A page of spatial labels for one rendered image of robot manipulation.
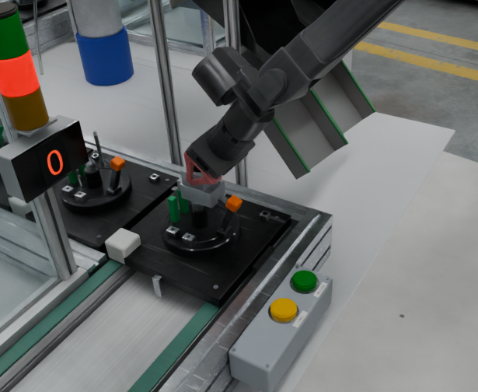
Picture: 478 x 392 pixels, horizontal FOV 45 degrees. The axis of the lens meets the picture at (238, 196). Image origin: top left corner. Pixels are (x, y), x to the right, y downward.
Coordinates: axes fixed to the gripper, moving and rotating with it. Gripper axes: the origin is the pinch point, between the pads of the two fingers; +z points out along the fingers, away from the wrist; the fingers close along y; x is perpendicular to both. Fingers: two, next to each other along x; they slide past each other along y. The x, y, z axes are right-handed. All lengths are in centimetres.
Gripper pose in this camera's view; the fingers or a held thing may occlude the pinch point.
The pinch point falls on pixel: (200, 173)
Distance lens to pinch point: 95.0
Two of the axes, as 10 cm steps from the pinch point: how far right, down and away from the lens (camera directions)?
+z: -4.6, 4.5, 7.7
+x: 6.9, 7.2, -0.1
